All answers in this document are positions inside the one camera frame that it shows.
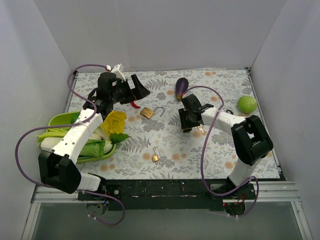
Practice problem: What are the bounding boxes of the yellow padlock keys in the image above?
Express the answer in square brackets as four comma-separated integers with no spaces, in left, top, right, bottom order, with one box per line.
[196,125,205,134]

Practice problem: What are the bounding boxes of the yellow padlock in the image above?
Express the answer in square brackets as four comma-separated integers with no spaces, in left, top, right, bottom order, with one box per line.
[182,127,193,133]

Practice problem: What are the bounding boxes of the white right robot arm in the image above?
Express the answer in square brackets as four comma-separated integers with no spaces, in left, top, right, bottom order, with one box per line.
[178,94,274,199]

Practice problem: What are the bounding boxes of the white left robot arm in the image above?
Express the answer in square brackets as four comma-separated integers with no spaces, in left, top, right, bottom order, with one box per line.
[38,72,150,200]

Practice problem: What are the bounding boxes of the red chili pepper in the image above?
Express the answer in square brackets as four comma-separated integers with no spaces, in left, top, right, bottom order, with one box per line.
[130,101,141,109]

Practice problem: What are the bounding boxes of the large brass padlock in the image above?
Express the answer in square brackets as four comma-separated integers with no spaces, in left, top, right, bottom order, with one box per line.
[140,106,165,119]

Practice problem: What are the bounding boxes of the purple eggplant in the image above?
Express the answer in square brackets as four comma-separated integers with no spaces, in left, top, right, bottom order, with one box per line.
[175,77,189,101]

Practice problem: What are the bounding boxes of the green tray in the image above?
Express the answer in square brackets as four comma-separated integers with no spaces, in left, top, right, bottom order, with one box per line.
[48,111,116,164]

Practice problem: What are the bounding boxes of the small brass padlock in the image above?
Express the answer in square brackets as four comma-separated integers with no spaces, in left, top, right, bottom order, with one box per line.
[151,146,160,164]

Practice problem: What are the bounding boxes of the green lettuce leaf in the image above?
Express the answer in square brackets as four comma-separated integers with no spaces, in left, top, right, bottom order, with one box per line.
[78,132,131,158]

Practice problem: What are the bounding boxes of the green bok choy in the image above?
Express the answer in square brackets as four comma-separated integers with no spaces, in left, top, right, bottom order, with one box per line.
[37,114,83,148]

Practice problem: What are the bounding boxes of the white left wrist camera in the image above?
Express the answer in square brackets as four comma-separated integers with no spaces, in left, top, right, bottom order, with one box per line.
[110,63,126,81]

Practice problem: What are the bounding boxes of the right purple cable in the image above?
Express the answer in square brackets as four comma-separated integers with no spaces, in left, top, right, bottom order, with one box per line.
[184,85,261,219]

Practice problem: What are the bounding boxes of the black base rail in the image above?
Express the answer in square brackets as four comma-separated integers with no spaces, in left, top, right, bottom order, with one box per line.
[77,179,256,211]

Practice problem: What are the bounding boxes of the aluminium frame rail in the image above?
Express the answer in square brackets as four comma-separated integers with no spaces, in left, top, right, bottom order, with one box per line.
[31,181,301,203]

